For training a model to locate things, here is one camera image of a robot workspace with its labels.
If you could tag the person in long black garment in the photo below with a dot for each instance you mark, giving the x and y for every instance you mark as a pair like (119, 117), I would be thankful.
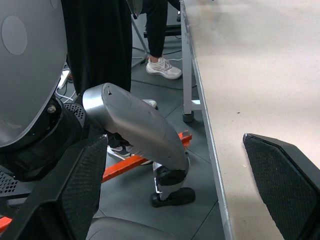
(100, 42)

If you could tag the grey metal stand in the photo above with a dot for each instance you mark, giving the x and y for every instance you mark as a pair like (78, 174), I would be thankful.
(140, 32)

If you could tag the black and white shoe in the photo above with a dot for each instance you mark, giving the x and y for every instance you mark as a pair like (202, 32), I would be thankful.
(120, 151)

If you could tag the orange metal piece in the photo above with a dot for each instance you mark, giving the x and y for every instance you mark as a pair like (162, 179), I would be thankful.
(5, 223)

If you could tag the person in black trousers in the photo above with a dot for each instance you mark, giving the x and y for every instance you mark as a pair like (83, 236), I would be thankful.
(156, 27)

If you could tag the grey shoe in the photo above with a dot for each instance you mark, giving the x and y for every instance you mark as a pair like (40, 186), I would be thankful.
(151, 103)

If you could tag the black perforated robot panel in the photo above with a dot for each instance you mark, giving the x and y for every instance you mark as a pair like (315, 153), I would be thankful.
(10, 183)

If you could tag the black robot waist joint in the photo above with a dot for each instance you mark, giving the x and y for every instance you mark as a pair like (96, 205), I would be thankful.
(50, 140)

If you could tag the white power strip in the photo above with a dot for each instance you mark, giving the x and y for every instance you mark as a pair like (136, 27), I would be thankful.
(63, 78)

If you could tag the orange metal bar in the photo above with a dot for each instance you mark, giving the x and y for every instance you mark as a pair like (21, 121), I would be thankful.
(125, 167)

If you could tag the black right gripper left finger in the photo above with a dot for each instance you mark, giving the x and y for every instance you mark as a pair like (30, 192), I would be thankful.
(75, 180)

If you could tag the white sneaker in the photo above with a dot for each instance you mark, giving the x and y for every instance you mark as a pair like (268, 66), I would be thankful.
(162, 68)

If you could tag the grey metal table leg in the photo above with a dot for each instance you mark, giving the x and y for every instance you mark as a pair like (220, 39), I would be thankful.
(187, 75)

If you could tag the silver robot torso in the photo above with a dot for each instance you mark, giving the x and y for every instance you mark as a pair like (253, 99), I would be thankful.
(27, 75)

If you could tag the silver robot leg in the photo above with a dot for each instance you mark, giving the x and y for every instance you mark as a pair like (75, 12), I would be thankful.
(140, 130)
(120, 230)

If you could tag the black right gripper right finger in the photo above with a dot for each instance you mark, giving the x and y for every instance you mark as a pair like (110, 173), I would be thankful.
(282, 180)

